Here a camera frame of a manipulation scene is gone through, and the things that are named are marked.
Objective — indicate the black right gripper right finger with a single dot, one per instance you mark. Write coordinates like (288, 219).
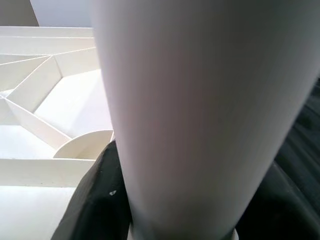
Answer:
(287, 212)

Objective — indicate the white plastic table leg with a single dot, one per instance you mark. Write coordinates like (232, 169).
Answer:
(200, 112)

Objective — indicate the white plastic children table top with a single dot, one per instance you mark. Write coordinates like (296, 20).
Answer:
(37, 100)

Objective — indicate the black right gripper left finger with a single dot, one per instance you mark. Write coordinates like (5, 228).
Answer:
(97, 200)

